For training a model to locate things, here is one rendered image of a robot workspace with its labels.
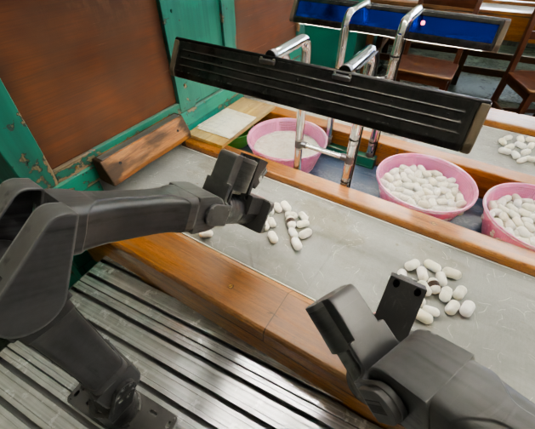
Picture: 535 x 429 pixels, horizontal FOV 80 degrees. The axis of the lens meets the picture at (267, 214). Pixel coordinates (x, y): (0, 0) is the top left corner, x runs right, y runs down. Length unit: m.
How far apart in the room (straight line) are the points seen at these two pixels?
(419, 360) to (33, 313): 0.35
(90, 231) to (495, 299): 0.74
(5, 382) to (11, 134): 0.48
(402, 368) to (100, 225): 0.32
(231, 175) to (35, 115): 0.48
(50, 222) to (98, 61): 0.63
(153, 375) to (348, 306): 0.46
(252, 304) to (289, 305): 0.07
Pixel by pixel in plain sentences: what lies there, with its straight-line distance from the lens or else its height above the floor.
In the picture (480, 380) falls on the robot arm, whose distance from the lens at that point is 0.33.
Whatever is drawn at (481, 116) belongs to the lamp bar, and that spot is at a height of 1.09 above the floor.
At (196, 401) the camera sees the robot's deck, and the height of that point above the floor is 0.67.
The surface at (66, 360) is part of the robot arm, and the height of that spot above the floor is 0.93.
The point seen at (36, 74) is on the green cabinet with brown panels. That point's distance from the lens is 0.85.
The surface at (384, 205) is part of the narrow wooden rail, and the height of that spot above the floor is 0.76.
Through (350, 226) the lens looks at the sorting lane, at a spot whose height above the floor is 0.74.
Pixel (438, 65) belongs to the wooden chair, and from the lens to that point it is 2.97.
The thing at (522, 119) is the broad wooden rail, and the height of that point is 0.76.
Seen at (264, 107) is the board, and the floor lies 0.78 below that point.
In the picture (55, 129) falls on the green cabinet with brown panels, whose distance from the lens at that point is 0.88.
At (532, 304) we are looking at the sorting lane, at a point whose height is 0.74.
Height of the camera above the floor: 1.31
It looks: 44 degrees down
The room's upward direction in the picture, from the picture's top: straight up
